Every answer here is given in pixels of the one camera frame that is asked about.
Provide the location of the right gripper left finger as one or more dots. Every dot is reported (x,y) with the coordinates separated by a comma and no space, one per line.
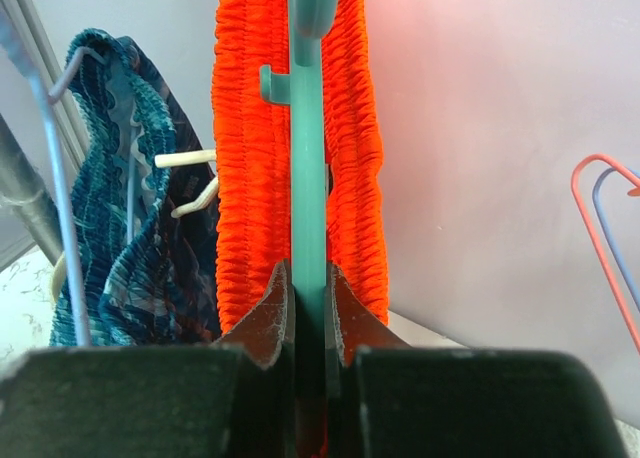
(230,398)

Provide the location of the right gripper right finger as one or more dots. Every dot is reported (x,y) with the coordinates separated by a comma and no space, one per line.
(387,398)

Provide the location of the orange shorts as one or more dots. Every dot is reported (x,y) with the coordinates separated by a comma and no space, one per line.
(253,160)

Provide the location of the teal plastic hanger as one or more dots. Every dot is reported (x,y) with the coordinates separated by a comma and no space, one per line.
(301,89)

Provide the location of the blue patterned shorts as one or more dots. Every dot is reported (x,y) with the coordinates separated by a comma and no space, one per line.
(149,276)

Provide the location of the silver clothes rack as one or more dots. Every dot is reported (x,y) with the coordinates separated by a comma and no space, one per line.
(25,192)

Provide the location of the pink wire hanger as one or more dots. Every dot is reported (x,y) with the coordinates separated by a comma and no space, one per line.
(602,241)

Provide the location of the light blue wire hanger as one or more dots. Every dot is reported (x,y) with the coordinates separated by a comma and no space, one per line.
(45,99)

